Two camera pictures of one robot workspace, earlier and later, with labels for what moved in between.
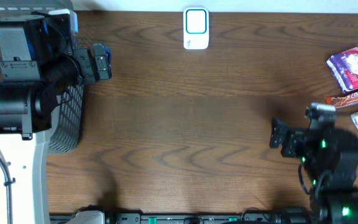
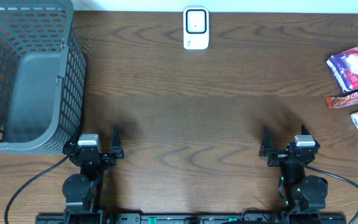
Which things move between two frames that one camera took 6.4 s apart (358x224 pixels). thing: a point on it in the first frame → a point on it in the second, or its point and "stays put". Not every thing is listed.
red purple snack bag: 352,69 stays put
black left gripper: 86,66 → 92,157
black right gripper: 294,135 → 266,150
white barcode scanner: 196,26 stays put
